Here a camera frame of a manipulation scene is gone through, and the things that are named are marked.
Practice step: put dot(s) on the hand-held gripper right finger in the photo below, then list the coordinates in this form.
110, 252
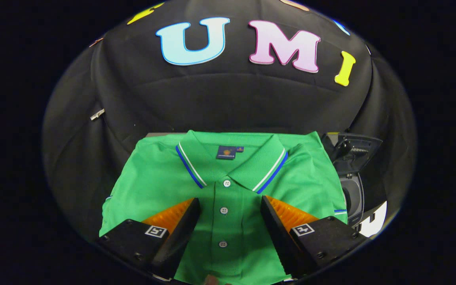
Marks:
281, 237

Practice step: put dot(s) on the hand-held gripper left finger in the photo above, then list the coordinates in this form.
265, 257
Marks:
180, 237

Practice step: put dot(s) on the green polo shirt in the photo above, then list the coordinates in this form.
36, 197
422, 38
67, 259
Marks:
156, 186

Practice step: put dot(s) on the dark washing machine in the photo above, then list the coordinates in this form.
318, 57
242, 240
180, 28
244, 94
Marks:
352, 198

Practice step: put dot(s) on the white board with black marks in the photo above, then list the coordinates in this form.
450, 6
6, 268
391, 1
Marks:
374, 221

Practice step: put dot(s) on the black backdrop cloth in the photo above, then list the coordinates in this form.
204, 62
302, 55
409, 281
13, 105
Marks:
212, 103

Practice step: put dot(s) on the silver cloth clip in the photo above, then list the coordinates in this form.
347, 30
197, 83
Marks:
97, 114

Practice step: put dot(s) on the pink cloth clip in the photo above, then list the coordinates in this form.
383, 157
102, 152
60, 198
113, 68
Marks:
95, 42

